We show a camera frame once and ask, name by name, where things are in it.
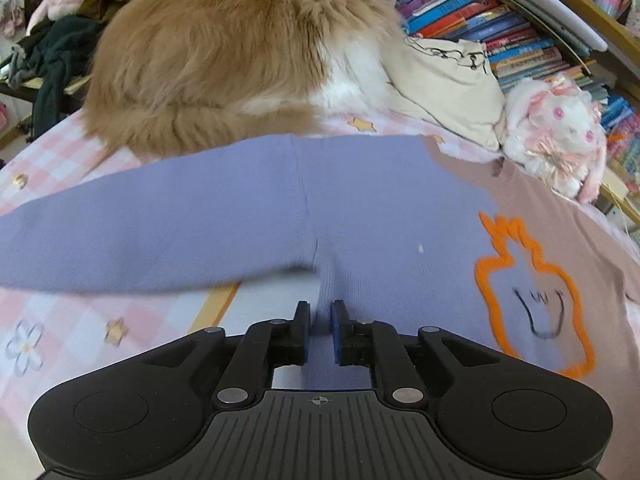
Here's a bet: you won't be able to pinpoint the pale pink plush toy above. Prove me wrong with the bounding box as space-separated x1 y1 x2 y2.
25 0 93 36

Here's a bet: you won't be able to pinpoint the cream printed cloth bag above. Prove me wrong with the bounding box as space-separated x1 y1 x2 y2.
385 37 508 153

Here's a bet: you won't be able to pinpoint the rows of colourful books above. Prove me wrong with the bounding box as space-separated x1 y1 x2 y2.
392 0 640 211

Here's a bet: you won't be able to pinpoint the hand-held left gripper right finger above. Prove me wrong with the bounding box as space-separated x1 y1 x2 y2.
330 300 502 407

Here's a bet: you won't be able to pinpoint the white and pink plush bunny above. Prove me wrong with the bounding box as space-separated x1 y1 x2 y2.
500 72 608 205

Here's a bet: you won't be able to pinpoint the pink checkered printed blanket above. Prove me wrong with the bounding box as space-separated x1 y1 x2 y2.
0 107 640 480

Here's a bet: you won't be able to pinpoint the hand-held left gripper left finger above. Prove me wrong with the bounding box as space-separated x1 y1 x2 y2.
144 301 312 408

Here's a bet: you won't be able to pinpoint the dark green clothes pile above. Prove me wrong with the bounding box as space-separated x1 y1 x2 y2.
7 15 108 143

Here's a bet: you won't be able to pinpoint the white flat board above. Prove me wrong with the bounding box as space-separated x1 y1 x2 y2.
487 0 609 53

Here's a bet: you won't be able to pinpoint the purple and mauve knit sweater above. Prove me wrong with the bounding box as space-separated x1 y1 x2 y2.
0 132 640 393

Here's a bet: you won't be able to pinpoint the fluffy orange and white cat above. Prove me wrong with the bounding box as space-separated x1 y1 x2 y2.
80 0 407 161

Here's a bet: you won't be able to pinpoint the wooden bookshelf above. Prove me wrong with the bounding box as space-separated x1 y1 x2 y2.
500 0 640 221

